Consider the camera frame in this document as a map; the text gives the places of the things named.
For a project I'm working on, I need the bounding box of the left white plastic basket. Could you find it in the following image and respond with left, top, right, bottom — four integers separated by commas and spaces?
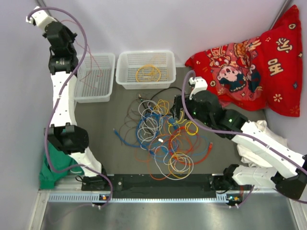
74, 53, 116, 103

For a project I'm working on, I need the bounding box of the green cloth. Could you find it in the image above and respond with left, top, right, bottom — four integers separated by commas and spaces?
39, 143, 84, 190

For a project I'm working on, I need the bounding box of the grey slotted cable duct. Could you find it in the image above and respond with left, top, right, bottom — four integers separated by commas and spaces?
48, 193, 242, 204

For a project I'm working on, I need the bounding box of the yellow cable bundle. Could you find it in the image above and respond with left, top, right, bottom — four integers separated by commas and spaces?
153, 99, 199, 137

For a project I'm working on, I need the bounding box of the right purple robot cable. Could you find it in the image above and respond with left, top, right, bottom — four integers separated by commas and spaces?
181, 70, 307, 208

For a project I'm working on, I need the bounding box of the thin red wire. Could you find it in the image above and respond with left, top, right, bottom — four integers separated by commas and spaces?
59, 20, 104, 83

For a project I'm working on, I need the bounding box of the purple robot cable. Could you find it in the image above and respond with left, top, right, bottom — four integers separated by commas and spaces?
26, 7, 113, 209
181, 70, 307, 208

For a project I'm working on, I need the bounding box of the right white plastic basket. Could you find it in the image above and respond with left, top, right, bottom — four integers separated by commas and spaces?
115, 50, 176, 90

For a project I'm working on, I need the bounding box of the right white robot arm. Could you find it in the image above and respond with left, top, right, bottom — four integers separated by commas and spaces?
171, 91, 307, 200

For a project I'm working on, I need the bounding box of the red printed pillow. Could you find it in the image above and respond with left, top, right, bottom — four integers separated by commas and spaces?
185, 5, 303, 117

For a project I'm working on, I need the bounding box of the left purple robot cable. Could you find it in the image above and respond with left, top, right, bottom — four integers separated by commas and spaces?
26, 7, 113, 209

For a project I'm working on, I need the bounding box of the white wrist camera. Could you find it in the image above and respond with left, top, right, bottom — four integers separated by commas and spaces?
26, 6, 56, 32
189, 77, 208, 100

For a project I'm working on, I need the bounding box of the blue ethernet cable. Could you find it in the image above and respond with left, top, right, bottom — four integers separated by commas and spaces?
113, 112, 209, 163

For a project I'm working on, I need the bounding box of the white cloth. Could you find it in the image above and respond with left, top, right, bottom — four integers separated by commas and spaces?
236, 119, 290, 168

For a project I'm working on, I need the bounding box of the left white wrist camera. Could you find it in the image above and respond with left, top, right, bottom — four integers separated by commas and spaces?
26, 6, 56, 32

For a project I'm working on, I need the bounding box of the white plastic basket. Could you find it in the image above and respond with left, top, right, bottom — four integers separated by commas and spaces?
115, 50, 176, 90
74, 53, 116, 103

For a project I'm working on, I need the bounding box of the white coiled cable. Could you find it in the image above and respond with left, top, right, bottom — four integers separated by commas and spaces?
153, 143, 194, 180
138, 100, 165, 149

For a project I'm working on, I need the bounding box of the brown thin cable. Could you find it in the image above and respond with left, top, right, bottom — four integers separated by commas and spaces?
118, 94, 144, 144

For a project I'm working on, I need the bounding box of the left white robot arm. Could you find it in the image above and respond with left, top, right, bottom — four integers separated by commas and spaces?
43, 21, 109, 191

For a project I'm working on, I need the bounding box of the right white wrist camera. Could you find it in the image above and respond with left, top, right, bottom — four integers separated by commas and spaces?
189, 77, 208, 100

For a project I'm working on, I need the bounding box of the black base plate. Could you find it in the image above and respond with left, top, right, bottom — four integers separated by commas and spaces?
81, 173, 243, 199

